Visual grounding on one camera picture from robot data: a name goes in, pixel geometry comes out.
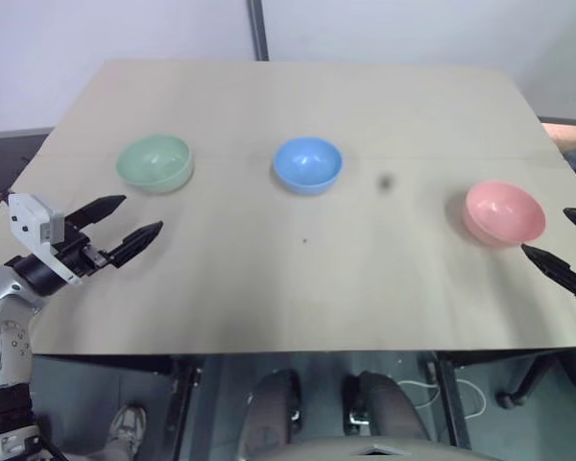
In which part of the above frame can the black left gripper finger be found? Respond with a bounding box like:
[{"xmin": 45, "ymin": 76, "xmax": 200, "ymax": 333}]
[
  {"xmin": 64, "ymin": 193, "xmax": 128, "ymax": 233},
  {"xmin": 107, "ymin": 220, "xmax": 165, "ymax": 269}
]

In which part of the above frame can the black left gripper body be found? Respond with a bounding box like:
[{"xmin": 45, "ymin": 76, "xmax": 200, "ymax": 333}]
[{"xmin": 52, "ymin": 220, "xmax": 115, "ymax": 279}]

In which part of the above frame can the green plastic bowl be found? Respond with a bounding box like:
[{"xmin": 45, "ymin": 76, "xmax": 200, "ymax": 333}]
[{"xmin": 115, "ymin": 133, "xmax": 195, "ymax": 196}]

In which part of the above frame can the red pink plastic bowl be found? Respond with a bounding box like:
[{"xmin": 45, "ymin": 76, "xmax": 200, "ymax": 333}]
[{"xmin": 464, "ymin": 180, "xmax": 547, "ymax": 249}]

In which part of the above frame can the black office chair base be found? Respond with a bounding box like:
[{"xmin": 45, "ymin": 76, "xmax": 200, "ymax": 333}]
[{"xmin": 495, "ymin": 349, "xmax": 576, "ymax": 415}]

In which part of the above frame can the black table leg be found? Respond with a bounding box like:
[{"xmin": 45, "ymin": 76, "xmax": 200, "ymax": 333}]
[
  {"xmin": 169, "ymin": 354, "xmax": 204, "ymax": 453},
  {"xmin": 430, "ymin": 352, "xmax": 472, "ymax": 449}
]

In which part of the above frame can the white grey sneaker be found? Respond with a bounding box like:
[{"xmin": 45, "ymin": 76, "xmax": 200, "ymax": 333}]
[{"xmin": 108, "ymin": 404, "xmax": 148, "ymax": 458}]

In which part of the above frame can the blue plastic bowl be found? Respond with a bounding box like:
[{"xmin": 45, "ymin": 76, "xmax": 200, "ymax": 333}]
[{"xmin": 272, "ymin": 136, "xmax": 345, "ymax": 198}]

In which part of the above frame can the grey robot torso edge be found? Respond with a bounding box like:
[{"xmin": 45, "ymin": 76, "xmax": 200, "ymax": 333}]
[{"xmin": 248, "ymin": 434, "xmax": 482, "ymax": 461}]

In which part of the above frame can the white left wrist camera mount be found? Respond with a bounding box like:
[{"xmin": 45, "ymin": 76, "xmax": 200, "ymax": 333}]
[{"xmin": 7, "ymin": 192, "xmax": 84, "ymax": 287}]

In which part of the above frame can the white floor cable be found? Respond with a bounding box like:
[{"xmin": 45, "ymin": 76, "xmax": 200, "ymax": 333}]
[{"xmin": 396, "ymin": 378, "xmax": 487, "ymax": 421}]

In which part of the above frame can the grey vertical wall post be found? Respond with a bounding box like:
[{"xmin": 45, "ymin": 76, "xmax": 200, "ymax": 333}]
[{"xmin": 247, "ymin": 0, "xmax": 271, "ymax": 61}]

